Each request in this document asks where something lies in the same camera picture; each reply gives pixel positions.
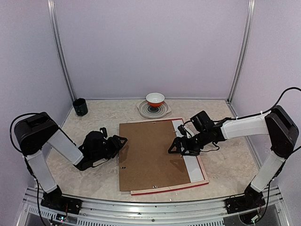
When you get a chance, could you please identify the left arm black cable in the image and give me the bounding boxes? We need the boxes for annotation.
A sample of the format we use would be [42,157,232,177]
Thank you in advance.
[9,113,38,153]

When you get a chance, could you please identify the aluminium post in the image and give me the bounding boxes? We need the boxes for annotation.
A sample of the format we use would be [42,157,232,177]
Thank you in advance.
[47,0,76,102]
[227,0,256,105]

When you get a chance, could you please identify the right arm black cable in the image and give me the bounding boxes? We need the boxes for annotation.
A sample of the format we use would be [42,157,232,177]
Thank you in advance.
[265,87,301,113]

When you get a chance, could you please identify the grey striped plate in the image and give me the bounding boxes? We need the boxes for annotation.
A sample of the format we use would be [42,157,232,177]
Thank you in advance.
[136,100,171,119]

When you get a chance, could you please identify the brown backing board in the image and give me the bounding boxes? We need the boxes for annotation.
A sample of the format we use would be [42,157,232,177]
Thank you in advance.
[119,120,190,192]

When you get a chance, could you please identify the left aluminium post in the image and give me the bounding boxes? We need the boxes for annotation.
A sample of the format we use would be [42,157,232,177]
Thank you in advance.
[47,0,76,102]

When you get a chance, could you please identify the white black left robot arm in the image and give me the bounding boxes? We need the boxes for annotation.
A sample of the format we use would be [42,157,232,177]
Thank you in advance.
[9,112,127,210]

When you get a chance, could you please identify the cat photo print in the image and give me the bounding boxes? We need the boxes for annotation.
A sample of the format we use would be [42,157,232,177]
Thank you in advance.
[172,119,205,183]

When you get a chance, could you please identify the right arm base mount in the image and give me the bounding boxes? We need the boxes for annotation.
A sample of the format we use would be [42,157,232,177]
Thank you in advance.
[225,194,266,214]

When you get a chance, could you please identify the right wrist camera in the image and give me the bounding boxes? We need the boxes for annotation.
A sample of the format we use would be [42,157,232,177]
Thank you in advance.
[177,125,193,138]

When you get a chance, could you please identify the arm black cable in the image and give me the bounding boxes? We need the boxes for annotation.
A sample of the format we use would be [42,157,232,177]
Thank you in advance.
[265,87,301,113]
[9,113,38,153]

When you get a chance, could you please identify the right aluminium post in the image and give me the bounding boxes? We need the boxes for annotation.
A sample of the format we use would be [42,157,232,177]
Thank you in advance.
[227,0,256,105]

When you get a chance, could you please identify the red wooden picture frame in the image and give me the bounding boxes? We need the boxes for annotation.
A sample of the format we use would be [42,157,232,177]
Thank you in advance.
[129,118,209,196]

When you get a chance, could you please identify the orange white bowl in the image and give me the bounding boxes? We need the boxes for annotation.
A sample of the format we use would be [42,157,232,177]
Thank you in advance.
[146,93,165,107]

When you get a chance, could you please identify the dark green mug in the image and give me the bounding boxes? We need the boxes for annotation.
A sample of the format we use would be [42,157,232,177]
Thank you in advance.
[72,98,88,117]

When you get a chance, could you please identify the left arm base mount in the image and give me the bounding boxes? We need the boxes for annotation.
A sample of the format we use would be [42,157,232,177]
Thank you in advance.
[41,193,82,215]

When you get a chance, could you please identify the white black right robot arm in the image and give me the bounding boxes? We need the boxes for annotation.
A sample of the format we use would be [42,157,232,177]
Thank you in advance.
[168,105,299,209]

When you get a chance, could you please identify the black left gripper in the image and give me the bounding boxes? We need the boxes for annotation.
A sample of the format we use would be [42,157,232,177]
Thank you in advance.
[92,135,127,162]

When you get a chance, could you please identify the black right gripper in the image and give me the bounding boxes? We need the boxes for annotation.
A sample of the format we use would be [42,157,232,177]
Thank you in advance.
[168,130,209,156]

